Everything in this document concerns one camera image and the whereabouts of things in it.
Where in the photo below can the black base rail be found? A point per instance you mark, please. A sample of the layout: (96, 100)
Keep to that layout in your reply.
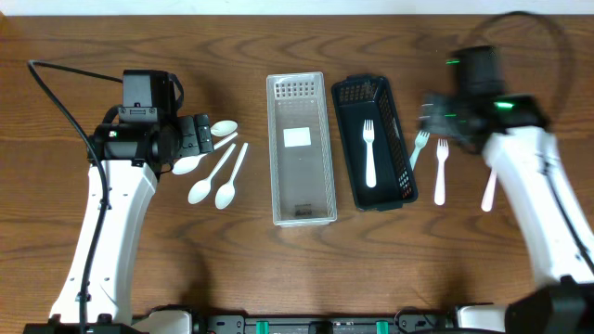
(180, 319)

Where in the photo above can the white plastic spoon top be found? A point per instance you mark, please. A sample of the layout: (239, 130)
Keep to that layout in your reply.
(224, 128)

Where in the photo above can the pinkish white plastic spoon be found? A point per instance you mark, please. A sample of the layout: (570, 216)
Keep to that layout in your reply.
(489, 192)

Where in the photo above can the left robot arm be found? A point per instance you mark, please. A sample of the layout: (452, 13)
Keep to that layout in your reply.
(130, 191)

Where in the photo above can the black plastic mesh basket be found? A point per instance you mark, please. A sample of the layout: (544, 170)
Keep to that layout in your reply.
(375, 150)

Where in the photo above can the white label sticker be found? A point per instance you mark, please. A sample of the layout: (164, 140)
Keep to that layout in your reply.
(297, 137)

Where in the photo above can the white plastic fork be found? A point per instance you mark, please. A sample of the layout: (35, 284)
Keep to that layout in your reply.
(369, 137)
(442, 152)

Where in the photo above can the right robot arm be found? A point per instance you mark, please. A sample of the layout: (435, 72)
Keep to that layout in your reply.
(512, 134)

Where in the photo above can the light blue plastic fork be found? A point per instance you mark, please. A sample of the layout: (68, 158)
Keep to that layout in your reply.
(420, 142)

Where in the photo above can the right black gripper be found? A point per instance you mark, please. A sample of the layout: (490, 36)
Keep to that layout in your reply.
(431, 115)

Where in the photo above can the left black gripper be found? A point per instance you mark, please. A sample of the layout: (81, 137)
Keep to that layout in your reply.
(200, 134)

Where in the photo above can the clear plastic mesh basket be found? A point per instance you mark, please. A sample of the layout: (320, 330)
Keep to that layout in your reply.
(302, 180)

